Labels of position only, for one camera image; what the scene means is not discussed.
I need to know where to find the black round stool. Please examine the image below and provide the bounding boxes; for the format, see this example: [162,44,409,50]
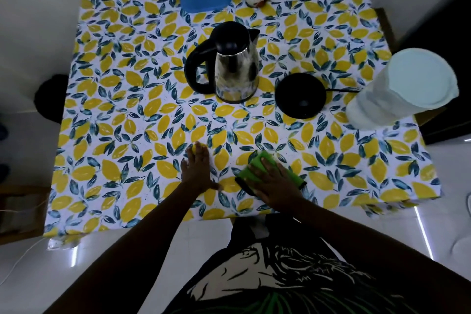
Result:
[34,74,69,124]

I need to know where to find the steel electric kettle black handle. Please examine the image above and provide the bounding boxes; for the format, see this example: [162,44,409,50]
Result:
[184,21,261,105]

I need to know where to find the white plastic jug with lid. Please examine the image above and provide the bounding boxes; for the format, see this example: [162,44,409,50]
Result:
[345,48,460,131]

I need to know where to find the lemon print tablecloth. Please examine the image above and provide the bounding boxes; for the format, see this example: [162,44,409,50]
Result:
[43,0,442,239]

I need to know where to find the wooden crate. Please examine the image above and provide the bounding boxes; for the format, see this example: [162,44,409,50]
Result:
[0,185,51,245]

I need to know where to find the person's right hand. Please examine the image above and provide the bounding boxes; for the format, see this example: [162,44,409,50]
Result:
[245,157,304,212]

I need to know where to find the black round kettle base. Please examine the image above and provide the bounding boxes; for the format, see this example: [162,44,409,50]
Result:
[275,73,327,120]

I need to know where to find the white cable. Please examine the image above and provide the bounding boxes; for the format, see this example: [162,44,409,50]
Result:
[0,237,46,287]

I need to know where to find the person's left forearm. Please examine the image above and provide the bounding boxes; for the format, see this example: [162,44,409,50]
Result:
[43,184,207,314]

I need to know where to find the person's right forearm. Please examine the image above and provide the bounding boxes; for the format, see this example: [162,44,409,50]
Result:
[283,196,471,314]

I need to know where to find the black printed t-shirt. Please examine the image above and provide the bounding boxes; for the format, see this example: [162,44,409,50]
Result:
[162,213,420,314]

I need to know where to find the green scrub sponge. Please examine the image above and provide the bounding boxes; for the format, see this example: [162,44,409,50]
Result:
[234,150,307,197]

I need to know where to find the person's left hand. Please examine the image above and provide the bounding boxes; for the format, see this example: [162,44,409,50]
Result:
[180,141,223,195]

